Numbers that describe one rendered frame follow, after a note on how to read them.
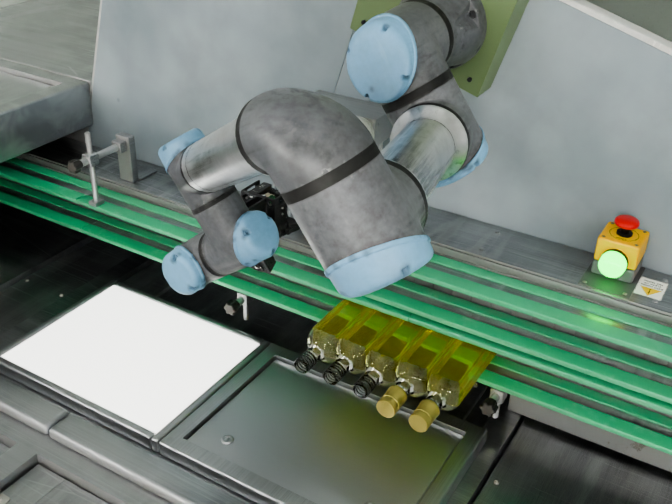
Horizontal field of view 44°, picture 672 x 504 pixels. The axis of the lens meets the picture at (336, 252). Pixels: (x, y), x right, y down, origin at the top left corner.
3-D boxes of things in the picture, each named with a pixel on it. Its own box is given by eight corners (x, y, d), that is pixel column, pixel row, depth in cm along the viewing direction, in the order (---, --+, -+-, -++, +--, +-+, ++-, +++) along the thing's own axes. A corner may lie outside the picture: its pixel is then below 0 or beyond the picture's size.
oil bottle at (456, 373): (470, 342, 153) (419, 407, 138) (473, 317, 151) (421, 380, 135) (499, 352, 151) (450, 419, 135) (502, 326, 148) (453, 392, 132)
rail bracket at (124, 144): (142, 174, 195) (69, 211, 179) (135, 106, 187) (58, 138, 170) (157, 179, 193) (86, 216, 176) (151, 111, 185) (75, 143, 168)
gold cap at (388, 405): (401, 407, 136) (389, 422, 133) (384, 393, 137) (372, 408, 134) (411, 395, 134) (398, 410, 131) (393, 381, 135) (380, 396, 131)
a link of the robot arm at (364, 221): (456, 61, 129) (357, 158, 81) (500, 145, 132) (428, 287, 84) (391, 96, 134) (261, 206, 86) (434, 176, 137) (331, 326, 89)
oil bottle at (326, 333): (361, 303, 164) (302, 359, 148) (362, 279, 161) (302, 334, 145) (386, 312, 161) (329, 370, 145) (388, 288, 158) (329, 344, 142)
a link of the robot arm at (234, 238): (223, 201, 118) (177, 223, 125) (262, 268, 120) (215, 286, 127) (254, 179, 123) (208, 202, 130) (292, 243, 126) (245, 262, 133)
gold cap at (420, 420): (443, 415, 132) (432, 431, 129) (426, 419, 134) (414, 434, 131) (433, 397, 132) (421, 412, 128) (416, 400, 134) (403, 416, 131)
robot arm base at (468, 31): (422, -43, 133) (392, -29, 126) (501, 3, 129) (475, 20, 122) (391, 38, 143) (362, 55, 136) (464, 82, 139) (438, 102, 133)
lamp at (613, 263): (598, 268, 140) (593, 276, 137) (603, 245, 137) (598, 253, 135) (625, 276, 138) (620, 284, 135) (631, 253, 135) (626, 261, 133)
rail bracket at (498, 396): (500, 388, 155) (472, 430, 145) (505, 359, 151) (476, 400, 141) (520, 396, 153) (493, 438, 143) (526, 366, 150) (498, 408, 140)
